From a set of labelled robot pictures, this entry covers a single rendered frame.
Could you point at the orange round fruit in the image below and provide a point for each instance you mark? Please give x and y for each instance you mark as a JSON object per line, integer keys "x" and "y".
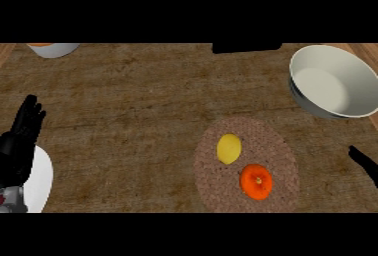
{"x": 256, "y": 182}

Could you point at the white plate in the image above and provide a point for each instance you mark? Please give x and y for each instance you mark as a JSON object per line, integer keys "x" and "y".
{"x": 40, "y": 180}

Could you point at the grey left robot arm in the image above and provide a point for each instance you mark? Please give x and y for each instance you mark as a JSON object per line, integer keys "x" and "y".
{"x": 11, "y": 199}

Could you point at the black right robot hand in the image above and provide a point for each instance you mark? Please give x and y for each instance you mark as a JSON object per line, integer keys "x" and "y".
{"x": 367, "y": 162}

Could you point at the round brown woven placemat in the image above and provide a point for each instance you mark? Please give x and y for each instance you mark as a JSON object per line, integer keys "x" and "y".
{"x": 269, "y": 146}

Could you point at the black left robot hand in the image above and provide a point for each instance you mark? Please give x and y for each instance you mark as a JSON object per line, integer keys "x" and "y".
{"x": 21, "y": 140}

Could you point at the white cup with orange content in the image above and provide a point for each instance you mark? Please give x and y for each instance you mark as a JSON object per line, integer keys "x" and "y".
{"x": 53, "y": 49}

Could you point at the black box-shaped object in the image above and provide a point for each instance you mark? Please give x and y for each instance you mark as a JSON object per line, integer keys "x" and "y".
{"x": 245, "y": 47}

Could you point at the white bowl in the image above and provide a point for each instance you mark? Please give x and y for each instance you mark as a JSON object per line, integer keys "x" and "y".
{"x": 333, "y": 83}

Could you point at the yellow squash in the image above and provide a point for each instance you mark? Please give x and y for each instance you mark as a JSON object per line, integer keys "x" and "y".
{"x": 229, "y": 148}

